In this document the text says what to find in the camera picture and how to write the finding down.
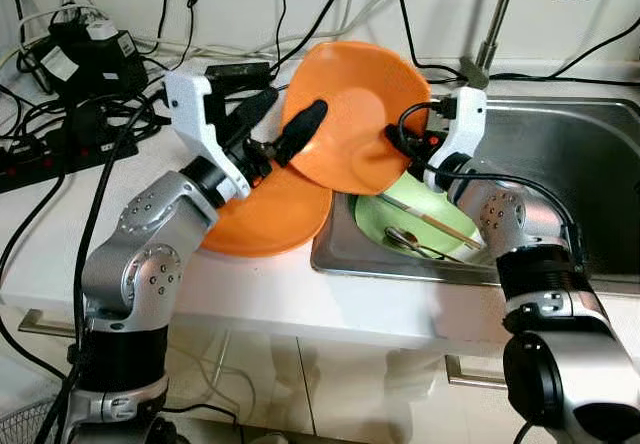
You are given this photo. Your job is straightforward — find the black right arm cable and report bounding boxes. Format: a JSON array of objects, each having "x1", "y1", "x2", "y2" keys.
[{"x1": 397, "y1": 99, "x2": 586, "y2": 270}]

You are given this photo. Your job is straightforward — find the wire fan guard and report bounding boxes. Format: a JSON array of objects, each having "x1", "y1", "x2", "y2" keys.
[{"x1": 0, "y1": 394, "x2": 61, "y2": 444}]

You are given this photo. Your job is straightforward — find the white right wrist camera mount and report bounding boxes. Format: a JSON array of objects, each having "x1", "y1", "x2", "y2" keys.
[{"x1": 435, "y1": 86, "x2": 489, "y2": 180}]

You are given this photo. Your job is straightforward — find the gold metal spoon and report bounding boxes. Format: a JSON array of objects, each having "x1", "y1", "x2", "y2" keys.
[{"x1": 384, "y1": 226, "x2": 466, "y2": 263}]

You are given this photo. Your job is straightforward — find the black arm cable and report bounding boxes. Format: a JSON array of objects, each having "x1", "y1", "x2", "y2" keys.
[
  {"x1": 397, "y1": 99, "x2": 586, "y2": 270},
  {"x1": 40, "y1": 94, "x2": 171, "y2": 444}
]

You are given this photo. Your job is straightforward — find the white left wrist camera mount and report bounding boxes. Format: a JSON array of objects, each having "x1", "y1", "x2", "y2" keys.
[{"x1": 164, "y1": 69, "x2": 253, "y2": 202}]

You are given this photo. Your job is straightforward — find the steel sink faucet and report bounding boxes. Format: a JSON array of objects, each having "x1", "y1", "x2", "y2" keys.
[{"x1": 458, "y1": 0, "x2": 523, "y2": 90}]

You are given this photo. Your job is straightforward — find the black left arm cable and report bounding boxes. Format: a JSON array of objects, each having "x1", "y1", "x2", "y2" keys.
[{"x1": 40, "y1": 94, "x2": 171, "y2": 444}]

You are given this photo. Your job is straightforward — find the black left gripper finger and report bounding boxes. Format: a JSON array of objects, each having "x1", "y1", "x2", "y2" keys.
[
  {"x1": 227, "y1": 87, "x2": 281, "y2": 145},
  {"x1": 274, "y1": 100, "x2": 329, "y2": 165}
]

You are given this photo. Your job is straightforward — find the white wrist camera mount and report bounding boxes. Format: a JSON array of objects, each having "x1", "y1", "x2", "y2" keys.
[
  {"x1": 164, "y1": 69, "x2": 253, "y2": 202},
  {"x1": 435, "y1": 86, "x2": 489, "y2": 180}
]

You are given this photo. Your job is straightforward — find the black labelled battery charger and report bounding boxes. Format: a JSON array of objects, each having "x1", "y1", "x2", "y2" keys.
[{"x1": 25, "y1": 19, "x2": 136, "y2": 100}]

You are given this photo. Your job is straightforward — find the stainless steel sink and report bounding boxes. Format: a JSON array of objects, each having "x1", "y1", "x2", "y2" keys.
[{"x1": 310, "y1": 94, "x2": 640, "y2": 295}]

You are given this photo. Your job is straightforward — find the light green plate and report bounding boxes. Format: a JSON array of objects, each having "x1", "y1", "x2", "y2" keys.
[{"x1": 355, "y1": 169, "x2": 486, "y2": 263}]

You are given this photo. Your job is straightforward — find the black power strip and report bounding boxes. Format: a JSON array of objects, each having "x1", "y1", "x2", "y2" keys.
[{"x1": 0, "y1": 99, "x2": 166, "y2": 193}]

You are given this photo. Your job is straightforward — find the orange plastic plate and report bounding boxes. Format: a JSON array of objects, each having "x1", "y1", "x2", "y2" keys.
[{"x1": 200, "y1": 159, "x2": 333, "y2": 258}]

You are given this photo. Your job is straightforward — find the black power adapter brick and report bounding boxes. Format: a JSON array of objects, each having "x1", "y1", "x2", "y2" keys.
[{"x1": 205, "y1": 61, "x2": 271, "y2": 90}]

